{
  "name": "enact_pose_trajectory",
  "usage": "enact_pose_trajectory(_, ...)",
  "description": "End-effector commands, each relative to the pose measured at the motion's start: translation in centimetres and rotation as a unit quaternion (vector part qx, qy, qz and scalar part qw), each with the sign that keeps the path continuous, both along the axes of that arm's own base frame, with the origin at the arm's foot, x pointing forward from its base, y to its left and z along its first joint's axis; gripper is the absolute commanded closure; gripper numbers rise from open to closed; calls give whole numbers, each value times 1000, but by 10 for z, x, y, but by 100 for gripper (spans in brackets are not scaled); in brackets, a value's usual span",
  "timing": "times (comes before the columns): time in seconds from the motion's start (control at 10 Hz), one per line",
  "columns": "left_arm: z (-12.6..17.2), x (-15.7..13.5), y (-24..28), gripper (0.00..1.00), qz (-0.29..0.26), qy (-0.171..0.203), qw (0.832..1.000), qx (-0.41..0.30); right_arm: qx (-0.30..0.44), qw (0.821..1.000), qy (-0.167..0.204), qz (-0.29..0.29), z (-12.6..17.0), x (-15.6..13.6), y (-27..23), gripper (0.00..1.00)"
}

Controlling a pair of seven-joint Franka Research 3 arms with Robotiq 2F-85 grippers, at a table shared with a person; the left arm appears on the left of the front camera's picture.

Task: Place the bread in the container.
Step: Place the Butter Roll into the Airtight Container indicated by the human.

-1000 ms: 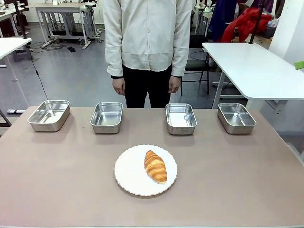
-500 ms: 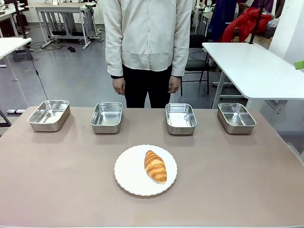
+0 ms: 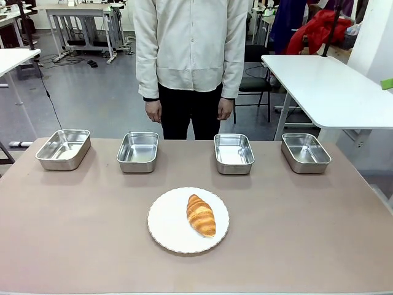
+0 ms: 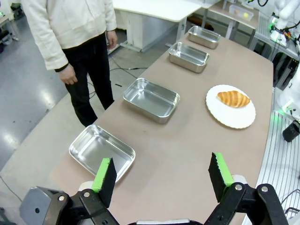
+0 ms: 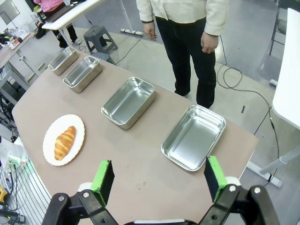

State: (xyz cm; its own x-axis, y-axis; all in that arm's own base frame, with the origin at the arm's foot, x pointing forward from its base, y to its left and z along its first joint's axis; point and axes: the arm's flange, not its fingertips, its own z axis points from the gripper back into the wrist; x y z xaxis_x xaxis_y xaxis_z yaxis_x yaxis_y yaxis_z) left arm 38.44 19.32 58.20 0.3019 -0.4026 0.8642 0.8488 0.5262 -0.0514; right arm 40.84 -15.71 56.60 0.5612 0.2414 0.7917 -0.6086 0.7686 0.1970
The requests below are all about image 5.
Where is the croissant bread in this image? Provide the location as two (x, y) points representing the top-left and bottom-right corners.
(54, 126), (77, 161)

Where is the person in pink top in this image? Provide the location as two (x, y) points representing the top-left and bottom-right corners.
(32, 0), (82, 49)

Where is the white power strip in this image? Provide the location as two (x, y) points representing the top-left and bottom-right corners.
(120, 28), (144, 37)

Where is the wooden workbench with clutter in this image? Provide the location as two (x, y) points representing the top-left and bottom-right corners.
(0, 27), (36, 71)

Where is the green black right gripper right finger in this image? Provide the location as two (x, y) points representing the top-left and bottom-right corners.
(198, 155), (280, 225)

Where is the white side table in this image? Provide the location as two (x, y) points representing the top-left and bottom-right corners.
(271, 7), (300, 131)

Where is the person's right hand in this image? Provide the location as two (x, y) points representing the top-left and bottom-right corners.
(142, 22), (158, 42)

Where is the grey plastic stool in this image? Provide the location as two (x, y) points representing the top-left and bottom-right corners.
(83, 25), (119, 53)

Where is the person's left hand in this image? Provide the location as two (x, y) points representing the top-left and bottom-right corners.
(200, 31), (216, 54)

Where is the small deep steel container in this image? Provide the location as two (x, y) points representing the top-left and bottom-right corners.
(47, 46), (79, 76)

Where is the black floor cable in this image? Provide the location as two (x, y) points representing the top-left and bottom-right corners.
(215, 35), (281, 186)

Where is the medium steel container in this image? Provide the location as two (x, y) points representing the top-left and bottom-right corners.
(101, 76), (156, 130)

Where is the white scalloped plate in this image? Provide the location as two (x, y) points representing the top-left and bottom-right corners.
(42, 114), (85, 167)

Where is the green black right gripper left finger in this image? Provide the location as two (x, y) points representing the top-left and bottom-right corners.
(43, 159), (119, 225)

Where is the white table leg foot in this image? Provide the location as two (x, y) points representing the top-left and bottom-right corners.
(246, 154), (300, 188)

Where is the white desk with legs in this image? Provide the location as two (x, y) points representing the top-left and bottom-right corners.
(41, 0), (106, 46)

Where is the black folding chair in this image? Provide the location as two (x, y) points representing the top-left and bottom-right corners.
(268, 0), (288, 56)

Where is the person in cream jacket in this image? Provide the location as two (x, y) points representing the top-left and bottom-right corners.
(135, 0), (230, 109)

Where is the large shallow steel tray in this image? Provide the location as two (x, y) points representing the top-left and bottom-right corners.
(160, 104), (227, 172)

